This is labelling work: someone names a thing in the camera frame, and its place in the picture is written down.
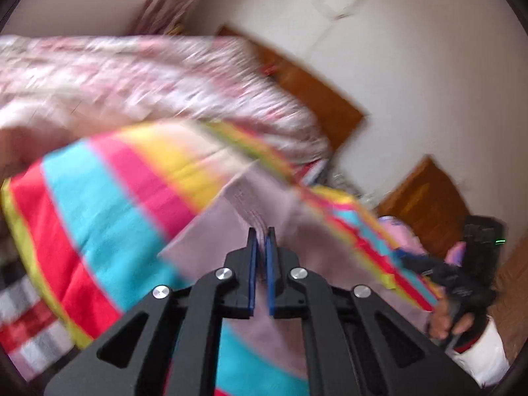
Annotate mauve sweatpants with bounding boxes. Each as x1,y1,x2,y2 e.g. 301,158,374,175
158,164,428,378

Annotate white sleeve forearm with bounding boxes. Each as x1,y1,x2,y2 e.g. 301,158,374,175
447,316,510,387

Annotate person's right hand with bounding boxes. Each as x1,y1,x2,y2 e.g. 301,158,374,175
429,298,474,341

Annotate light wooden wardrobe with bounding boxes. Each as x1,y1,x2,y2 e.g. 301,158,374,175
491,236,528,364

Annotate rolled pink floral quilt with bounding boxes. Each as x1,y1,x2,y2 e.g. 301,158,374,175
378,215,466,266

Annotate right bed wooden headboard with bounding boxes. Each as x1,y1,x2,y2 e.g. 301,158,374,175
376,155,471,258

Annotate bed wooden headboard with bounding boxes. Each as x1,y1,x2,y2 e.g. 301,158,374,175
216,24,365,153
376,155,471,258

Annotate rainbow striped blanket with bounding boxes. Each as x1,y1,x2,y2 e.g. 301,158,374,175
0,119,445,396

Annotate left bed wooden headboard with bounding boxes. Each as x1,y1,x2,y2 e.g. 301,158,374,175
216,24,365,153

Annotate floral patterned quilt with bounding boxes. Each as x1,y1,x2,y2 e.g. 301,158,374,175
1,36,329,182

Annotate floral red curtain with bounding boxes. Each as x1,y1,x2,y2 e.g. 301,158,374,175
131,0,219,36

